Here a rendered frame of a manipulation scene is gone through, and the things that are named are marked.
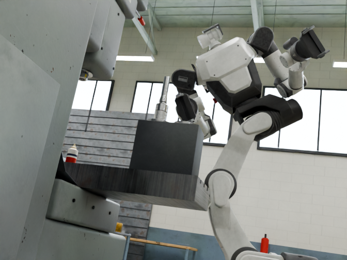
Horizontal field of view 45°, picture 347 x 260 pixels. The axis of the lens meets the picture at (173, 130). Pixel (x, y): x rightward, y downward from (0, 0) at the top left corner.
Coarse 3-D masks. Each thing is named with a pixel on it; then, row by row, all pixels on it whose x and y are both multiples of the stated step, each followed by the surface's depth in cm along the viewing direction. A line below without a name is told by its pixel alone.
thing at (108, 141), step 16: (80, 112) 1038; (96, 112) 1027; (112, 112) 1016; (128, 112) 1004; (80, 128) 1024; (96, 128) 1012; (112, 128) 1001; (128, 128) 990; (64, 144) 1020; (80, 144) 1009; (96, 144) 998; (112, 144) 987; (128, 144) 977; (80, 160) 993; (96, 160) 984; (112, 160) 974; (128, 160) 964; (128, 208) 926; (144, 208) 917; (128, 224) 914; (144, 224) 905; (128, 256) 891
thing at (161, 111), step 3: (159, 105) 150; (162, 105) 150; (156, 108) 150; (159, 108) 150; (162, 108) 150; (165, 108) 150; (156, 111) 150; (159, 111) 149; (162, 111) 149; (165, 111) 150; (156, 114) 149; (159, 114) 149; (162, 114) 149; (165, 114) 150; (156, 117) 149; (159, 117) 149; (162, 117) 149; (165, 117) 150; (165, 120) 150
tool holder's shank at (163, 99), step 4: (164, 76) 155; (168, 76) 155; (164, 80) 154; (168, 80) 154; (164, 84) 154; (168, 84) 154; (164, 88) 153; (168, 88) 154; (164, 92) 153; (164, 96) 152; (160, 100) 152; (164, 100) 152
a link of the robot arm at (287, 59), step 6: (288, 42) 177; (294, 42) 174; (288, 48) 182; (282, 54) 179; (288, 54) 178; (282, 60) 180; (288, 60) 177; (294, 60) 177; (300, 60) 173; (288, 66) 179
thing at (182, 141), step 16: (144, 128) 144; (160, 128) 143; (176, 128) 142; (192, 128) 141; (144, 144) 143; (160, 144) 141; (176, 144) 140; (192, 144) 139; (144, 160) 141; (160, 160) 139; (176, 160) 138; (192, 160) 137
